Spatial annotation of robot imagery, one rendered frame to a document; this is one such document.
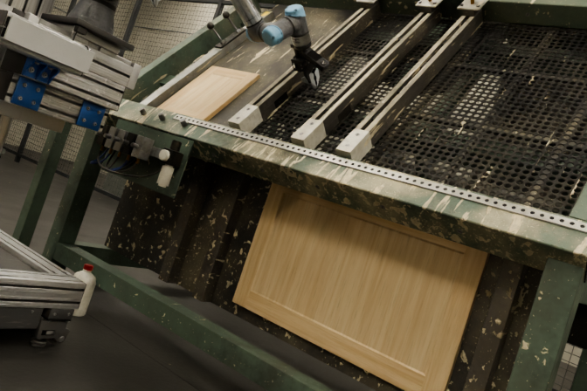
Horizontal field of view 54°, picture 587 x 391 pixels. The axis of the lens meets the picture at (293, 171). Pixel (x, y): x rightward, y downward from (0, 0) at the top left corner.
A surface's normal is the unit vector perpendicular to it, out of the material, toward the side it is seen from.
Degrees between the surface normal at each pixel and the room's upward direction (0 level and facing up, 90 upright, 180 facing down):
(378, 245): 90
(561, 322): 90
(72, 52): 90
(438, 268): 90
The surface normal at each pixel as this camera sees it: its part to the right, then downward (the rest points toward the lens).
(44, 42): 0.77, 0.23
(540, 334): -0.55, -0.22
